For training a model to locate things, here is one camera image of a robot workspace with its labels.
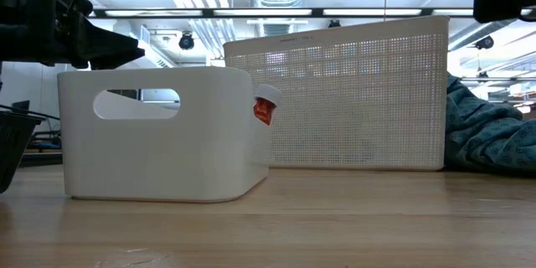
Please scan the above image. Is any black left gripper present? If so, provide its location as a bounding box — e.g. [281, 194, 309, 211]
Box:
[0, 0, 146, 71]

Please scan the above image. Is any small white plastic bin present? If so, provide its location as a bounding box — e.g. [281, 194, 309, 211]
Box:
[57, 65, 272, 204]

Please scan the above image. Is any red pill bottle white cap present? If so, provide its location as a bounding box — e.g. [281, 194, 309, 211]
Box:
[252, 83, 283, 126]

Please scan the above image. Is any large white perforated basket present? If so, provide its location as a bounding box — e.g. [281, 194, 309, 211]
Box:
[223, 14, 451, 172]

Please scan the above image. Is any teal patterned cloth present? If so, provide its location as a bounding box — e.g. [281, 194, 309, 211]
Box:
[443, 71, 536, 175]

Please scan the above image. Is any small black plastic crate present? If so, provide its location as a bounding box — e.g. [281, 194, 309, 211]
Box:
[0, 111, 46, 194]

